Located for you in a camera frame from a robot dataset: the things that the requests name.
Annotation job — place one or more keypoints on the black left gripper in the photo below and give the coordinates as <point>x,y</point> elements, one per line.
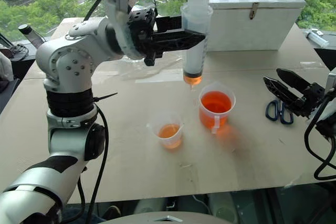
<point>143,28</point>

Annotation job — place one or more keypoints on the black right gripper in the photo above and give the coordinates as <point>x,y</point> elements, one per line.
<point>313,98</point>

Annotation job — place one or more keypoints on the large clear plastic syringe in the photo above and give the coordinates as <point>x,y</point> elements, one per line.
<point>195,60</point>

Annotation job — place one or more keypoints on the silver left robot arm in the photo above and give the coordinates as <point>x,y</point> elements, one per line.
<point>71,58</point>

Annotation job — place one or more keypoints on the small clear syringe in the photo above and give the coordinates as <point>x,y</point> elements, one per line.
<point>317,39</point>

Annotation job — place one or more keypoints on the small clear plastic cup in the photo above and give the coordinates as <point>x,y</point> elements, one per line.
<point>170,137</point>

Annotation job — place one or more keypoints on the white checkered lidded box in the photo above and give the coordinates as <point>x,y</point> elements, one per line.
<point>249,35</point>

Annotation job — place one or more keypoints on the metal box latch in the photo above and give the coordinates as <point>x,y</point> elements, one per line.
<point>253,10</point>

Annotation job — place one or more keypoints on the black zip tie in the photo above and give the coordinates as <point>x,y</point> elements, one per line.
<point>105,97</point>

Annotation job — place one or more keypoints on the dark bottle with grey cap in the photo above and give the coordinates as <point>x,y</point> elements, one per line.
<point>31,35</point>

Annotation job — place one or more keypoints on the black side table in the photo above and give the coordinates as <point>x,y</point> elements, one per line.
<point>22,68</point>

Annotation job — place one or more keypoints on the grey cloth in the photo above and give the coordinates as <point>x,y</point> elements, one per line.
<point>4,66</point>

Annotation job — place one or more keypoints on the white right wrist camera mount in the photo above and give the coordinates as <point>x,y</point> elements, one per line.
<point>331,81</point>

